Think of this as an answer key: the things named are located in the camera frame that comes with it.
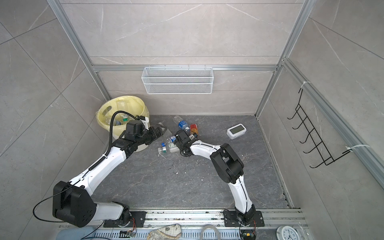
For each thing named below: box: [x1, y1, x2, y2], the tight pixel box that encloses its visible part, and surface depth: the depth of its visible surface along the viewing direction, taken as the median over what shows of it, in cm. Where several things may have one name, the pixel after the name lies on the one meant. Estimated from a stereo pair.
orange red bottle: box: [189, 123, 199, 135], surface depth 109 cm
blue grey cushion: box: [56, 226, 98, 240], surface depth 69 cm
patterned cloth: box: [147, 223, 182, 240], surface depth 69 cm
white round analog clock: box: [276, 225, 300, 240], surface depth 69 cm
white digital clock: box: [226, 123, 247, 140], surface depth 108 cm
